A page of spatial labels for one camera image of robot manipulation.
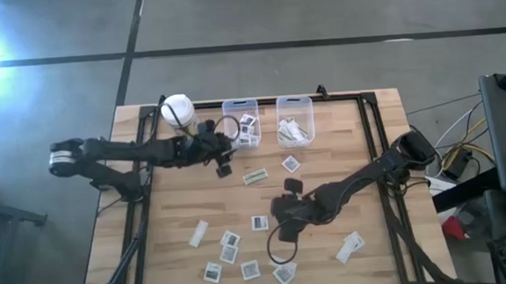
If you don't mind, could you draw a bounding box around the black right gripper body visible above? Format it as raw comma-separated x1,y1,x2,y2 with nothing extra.
268,185,332,229

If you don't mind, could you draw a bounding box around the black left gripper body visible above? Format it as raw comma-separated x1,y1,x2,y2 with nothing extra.
185,127,238,168

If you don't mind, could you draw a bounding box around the yellow disinfecting wipes canister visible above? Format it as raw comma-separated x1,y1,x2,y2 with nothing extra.
159,91,200,139

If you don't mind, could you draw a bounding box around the clear plastic bin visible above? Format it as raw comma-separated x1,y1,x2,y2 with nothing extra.
220,98,263,153
274,94,317,150

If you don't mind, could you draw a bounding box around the white paper sheet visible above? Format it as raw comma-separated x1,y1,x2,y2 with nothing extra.
425,173,459,199

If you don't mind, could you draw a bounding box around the red object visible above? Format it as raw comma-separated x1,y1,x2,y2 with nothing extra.
441,215,470,242

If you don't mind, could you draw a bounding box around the black power brick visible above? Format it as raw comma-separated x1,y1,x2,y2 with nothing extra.
440,146,475,180

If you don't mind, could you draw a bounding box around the black cart leg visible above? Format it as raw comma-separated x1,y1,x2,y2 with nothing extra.
429,165,504,214

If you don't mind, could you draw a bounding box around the black floor stand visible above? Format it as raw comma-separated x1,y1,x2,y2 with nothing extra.
0,171,53,284

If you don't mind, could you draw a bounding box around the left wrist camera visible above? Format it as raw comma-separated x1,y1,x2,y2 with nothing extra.
197,119,216,135

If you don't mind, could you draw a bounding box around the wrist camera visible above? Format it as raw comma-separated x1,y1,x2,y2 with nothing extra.
278,220,305,244
197,119,216,135

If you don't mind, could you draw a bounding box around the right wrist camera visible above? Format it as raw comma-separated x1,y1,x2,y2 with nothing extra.
278,220,305,244

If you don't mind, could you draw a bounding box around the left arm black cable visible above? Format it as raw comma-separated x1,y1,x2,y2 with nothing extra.
138,97,243,167

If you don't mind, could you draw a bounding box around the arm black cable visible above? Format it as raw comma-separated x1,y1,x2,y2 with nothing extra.
265,222,300,266
138,97,243,167

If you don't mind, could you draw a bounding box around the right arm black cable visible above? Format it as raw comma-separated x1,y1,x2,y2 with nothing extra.
265,222,300,266

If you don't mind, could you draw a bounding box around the yellow cable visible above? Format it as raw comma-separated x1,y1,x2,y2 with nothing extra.
438,116,497,171

